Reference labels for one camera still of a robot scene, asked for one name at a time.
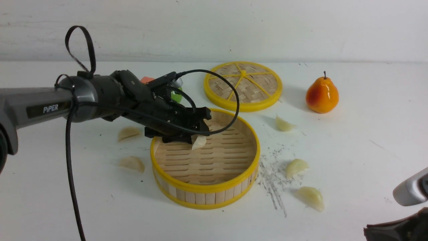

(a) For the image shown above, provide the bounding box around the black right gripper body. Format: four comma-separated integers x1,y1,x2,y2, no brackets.
364,208,428,241

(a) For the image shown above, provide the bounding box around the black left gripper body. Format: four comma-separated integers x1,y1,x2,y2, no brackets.
122,70,212,138

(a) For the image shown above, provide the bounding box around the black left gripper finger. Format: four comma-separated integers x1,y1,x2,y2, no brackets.
162,133,196,144

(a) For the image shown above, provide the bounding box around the pale dumpling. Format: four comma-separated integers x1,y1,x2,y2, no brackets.
117,126,141,142
295,186,325,212
285,159,309,180
191,135,207,150
275,115,296,132
119,156,145,173

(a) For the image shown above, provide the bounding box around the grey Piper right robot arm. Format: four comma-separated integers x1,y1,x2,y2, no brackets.
363,168,428,241

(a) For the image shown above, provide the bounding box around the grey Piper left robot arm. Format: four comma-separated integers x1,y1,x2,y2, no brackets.
0,70,212,168

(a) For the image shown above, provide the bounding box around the bamboo steamer tray yellow rim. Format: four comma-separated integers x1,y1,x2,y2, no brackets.
150,116,261,210

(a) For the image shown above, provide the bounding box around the woven bamboo steamer lid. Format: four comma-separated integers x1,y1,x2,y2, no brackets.
203,61,283,112

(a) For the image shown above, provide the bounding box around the green toy watermelon ball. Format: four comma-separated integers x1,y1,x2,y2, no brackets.
170,90,183,103

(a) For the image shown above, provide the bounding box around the orange foam cube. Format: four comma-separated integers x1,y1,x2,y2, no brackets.
140,76,155,84

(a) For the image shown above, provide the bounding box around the orange toy pear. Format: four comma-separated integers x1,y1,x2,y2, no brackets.
306,71,339,114

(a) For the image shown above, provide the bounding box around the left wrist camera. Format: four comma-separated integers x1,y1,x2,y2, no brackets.
146,72,183,91

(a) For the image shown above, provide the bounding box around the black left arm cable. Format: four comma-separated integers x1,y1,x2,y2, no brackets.
55,25,240,241

